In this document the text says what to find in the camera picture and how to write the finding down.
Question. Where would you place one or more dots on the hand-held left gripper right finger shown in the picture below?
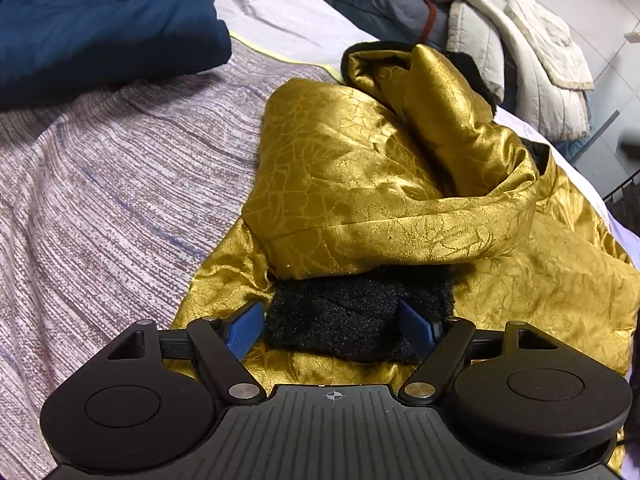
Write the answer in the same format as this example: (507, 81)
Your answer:
(415, 325)

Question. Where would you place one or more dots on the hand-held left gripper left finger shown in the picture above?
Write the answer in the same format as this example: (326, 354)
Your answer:
(245, 331)

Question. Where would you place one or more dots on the gold satin jacket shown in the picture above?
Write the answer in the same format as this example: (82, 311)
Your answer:
(350, 170)

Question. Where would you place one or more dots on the beige quilted jacket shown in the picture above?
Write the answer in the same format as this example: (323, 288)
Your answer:
(525, 45)

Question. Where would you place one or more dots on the navy blue garment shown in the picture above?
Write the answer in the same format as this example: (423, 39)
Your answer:
(100, 25)

